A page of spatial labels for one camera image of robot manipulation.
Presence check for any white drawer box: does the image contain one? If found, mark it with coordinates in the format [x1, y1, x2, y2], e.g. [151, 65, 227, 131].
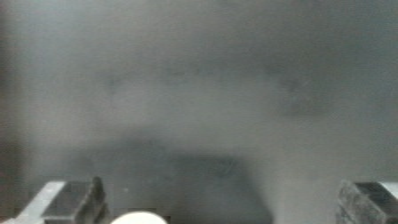
[110, 211, 167, 224]

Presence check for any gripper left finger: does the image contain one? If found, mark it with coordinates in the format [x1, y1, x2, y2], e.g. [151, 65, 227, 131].
[10, 177, 110, 224]

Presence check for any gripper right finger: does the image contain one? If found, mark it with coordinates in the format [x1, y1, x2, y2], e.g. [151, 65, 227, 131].
[336, 181, 398, 224]

